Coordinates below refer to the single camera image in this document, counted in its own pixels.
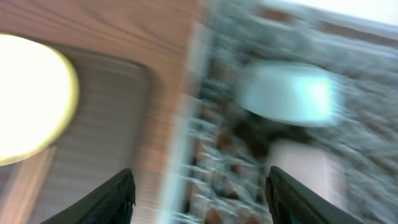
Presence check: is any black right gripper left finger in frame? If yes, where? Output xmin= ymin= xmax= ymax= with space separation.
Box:
xmin=42 ymin=168 xmax=136 ymax=224

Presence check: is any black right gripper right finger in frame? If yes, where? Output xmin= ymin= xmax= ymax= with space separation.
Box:
xmin=265 ymin=166 xmax=363 ymax=224

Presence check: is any cream white cup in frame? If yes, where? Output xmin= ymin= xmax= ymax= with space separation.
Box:
xmin=265 ymin=139 xmax=346 ymax=211

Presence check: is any light blue bowl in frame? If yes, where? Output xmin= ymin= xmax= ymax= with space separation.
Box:
xmin=235 ymin=60 xmax=342 ymax=128

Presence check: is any grey dishwasher rack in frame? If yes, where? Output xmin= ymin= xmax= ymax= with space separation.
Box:
xmin=158 ymin=0 xmax=398 ymax=224

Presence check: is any dark brown serving tray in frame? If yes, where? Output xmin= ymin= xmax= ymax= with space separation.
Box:
xmin=1 ymin=46 xmax=157 ymax=223

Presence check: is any yellow plate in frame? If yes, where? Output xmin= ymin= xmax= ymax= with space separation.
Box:
xmin=1 ymin=34 xmax=79 ymax=166

